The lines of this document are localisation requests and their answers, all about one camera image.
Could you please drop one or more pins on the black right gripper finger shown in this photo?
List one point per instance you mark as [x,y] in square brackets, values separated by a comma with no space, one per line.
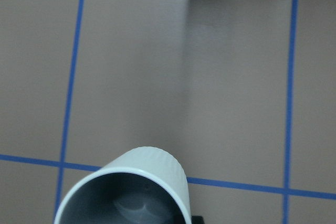
[197,220]

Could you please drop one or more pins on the white ribbed mug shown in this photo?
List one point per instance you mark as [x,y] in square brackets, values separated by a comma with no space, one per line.
[143,185]

